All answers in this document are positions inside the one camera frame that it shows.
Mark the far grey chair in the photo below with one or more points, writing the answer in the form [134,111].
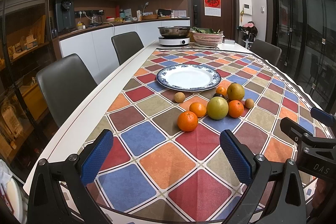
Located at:
[126,45]

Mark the orange mandarin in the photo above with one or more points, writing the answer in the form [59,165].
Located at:
[198,109]
[187,121]
[235,108]

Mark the black glass sliding door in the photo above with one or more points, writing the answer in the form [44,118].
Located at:
[305,32]

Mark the brown longan fruit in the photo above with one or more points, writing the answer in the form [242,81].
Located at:
[179,97]
[249,103]

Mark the green leafy vegetables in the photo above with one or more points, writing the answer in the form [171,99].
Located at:
[206,31]

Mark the small grey box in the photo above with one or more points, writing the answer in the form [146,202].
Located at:
[229,41]

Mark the dark plum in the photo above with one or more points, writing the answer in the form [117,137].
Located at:
[218,95]

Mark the small back mandarin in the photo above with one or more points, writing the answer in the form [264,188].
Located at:
[221,90]

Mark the white induction cooker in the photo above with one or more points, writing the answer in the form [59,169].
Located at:
[173,41]

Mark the large green pear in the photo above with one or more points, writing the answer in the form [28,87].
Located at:
[217,108]

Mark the right grey chair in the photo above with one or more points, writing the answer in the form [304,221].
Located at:
[266,51]

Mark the white lower cabinets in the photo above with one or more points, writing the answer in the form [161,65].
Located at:
[96,50]

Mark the grey chair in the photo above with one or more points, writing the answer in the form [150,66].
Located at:
[64,85]
[126,45]
[266,51]

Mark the small cart with pink toy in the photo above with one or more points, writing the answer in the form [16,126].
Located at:
[250,32]

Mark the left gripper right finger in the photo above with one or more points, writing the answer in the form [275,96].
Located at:
[286,202]

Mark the colourful checkered tablecloth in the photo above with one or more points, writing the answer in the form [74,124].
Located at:
[157,172]

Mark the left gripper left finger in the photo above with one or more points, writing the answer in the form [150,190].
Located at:
[47,203]

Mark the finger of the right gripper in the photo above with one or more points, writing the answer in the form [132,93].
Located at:
[323,117]
[297,133]

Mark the red fu calendar poster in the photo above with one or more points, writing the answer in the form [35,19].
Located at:
[213,8]

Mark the wall intercom panel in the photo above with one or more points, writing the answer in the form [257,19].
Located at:
[247,9]

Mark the near grey chair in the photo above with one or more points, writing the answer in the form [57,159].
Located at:
[64,85]

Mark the steel pot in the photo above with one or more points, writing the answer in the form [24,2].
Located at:
[174,32]

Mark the pink vegetable basket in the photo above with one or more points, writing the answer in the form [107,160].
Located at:
[205,39]

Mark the dark brown door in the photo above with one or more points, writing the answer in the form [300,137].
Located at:
[227,23]

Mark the blue rimmed white plate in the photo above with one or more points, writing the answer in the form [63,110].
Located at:
[188,77]

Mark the large yellow pear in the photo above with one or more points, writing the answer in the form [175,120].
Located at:
[235,92]

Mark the black water dispenser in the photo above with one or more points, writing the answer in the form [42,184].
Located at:
[65,15]

